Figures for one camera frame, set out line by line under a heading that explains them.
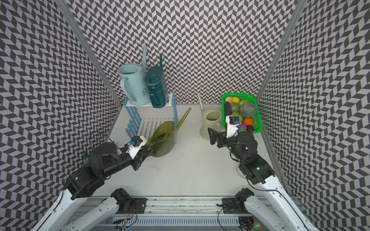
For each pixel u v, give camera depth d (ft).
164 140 2.08
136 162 1.77
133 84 2.32
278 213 1.39
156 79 2.48
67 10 2.38
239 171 2.67
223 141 1.90
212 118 2.80
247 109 3.16
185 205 2.47
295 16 2.29
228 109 3.43
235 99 3.58
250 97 3.78
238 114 3.35
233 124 1.75
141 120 3.52
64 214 1.31
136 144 1.67
